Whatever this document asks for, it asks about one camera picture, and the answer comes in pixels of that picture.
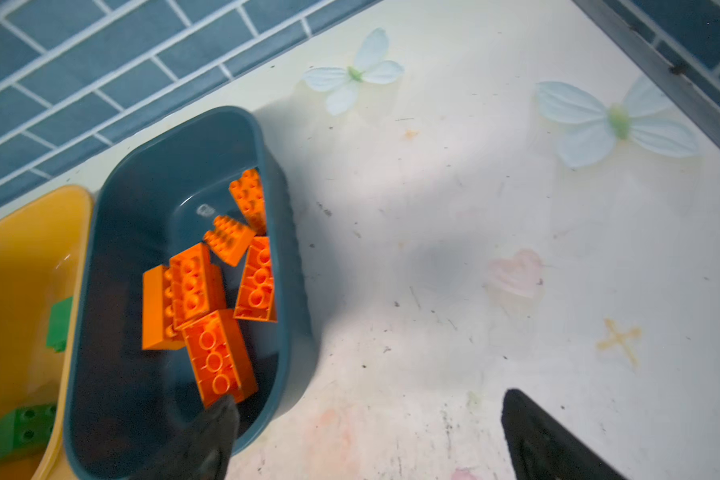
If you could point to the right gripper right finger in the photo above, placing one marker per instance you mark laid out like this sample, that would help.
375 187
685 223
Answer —
541 448

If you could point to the yellow plastic container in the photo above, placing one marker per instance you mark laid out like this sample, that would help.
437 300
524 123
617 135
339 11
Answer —
43 246

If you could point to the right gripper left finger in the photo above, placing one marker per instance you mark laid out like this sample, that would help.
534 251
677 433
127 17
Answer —
202 450

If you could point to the dark teal plastic container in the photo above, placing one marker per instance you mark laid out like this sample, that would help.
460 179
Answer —
124 403

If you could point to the orange lego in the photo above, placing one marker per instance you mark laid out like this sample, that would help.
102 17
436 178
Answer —
256 293
219 358
197 285
158 313
229 239
247 191

